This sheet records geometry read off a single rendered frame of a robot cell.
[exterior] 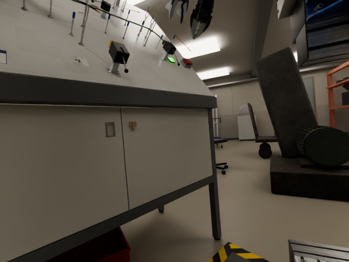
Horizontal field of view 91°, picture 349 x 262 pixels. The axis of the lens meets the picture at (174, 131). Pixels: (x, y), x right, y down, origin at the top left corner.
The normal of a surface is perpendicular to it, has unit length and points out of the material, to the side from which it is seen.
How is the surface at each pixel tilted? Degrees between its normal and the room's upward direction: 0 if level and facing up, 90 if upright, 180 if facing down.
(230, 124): 90
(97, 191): 90
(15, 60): 54
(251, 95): 90
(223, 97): 90
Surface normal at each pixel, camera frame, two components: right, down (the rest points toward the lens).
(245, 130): -0.44, 0.05
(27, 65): 0.50, -0.62
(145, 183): 0.68, -0.04
